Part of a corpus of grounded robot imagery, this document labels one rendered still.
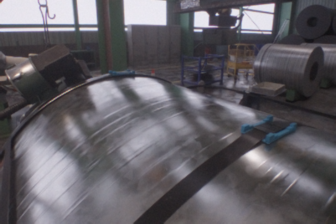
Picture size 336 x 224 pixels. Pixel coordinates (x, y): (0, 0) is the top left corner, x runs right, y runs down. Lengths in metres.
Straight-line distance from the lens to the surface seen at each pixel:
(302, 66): 5.45
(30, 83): 0.94
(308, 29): 12.11
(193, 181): 0.32
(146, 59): 11.73
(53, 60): 0.94
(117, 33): 4.22
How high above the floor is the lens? 1.53
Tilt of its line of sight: 17 degrees down
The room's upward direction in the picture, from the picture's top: straight up
